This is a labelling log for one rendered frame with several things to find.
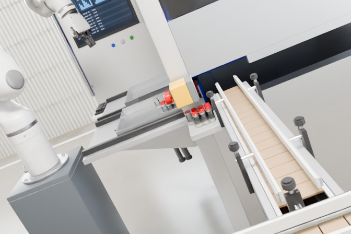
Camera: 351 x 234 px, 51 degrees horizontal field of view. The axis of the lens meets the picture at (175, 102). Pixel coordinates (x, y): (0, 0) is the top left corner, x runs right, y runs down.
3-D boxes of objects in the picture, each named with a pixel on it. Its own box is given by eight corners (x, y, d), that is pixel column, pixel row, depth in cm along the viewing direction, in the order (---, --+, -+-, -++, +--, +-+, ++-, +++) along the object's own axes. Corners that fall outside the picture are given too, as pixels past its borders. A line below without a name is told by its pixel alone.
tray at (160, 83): (192, 68, 187) (189, 62, 186) (197, 81, 163) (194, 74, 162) (131, 93, 190) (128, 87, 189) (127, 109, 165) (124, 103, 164)
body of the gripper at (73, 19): (70, 15, 172) (85, 35, 173) (56, 19, 163) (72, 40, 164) (80, 6, 168) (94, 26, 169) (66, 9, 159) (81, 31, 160)
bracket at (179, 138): (198, 141, 142) (186, 113, 138) (199, 145, 139) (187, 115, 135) (118, 173, 144) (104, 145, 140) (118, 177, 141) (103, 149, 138)
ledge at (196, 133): (227, 110, 124) (225, 105, 123) (235, 125, 111) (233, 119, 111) (189, 126, 125) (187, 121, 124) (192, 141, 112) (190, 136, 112)
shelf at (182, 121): (192, 70, 193) (191, 66, 192) (210, 115, 126) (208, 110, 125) (109, 104, 196) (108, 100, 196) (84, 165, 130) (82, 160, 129)
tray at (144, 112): (199, 86, 155) (196, 79, 154) (206, 105, 130) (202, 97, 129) (126, 116, 158) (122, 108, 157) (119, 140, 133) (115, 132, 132)
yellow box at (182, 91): (197, 94, 120) (189, 74, 118) (199, 101, 113) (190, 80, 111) (175, 103, 121) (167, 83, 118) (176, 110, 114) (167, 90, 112)
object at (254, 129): (215, 119, 125) (199, 79, 120) (258, 103, 124) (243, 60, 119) (277, 267, 60) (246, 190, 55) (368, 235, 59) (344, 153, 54)
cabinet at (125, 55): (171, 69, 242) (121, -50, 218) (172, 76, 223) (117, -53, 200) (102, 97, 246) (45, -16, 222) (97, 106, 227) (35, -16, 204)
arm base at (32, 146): (15, 191, 134) (-12, 148, 128) (32, 166, 152) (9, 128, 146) (62, 172, 132) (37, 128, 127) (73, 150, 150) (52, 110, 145)
